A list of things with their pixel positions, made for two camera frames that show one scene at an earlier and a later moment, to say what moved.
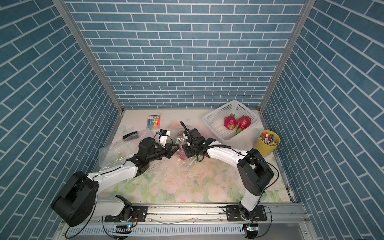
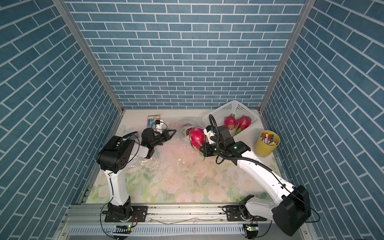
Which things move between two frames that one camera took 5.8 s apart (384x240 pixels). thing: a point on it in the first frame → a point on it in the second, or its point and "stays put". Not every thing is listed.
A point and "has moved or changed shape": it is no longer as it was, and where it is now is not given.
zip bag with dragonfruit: [179, 139] → [178, 126]
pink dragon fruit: [242, 123] stays put
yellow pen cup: [267, 142] stays put
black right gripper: [187, 151] → [206, 151]
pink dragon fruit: [180, 149] has moved or changed shape
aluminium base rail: [284, 222] stays put
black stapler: [130, 136] stays put
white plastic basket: [215, 120] stays put
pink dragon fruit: [230, 121] stays put
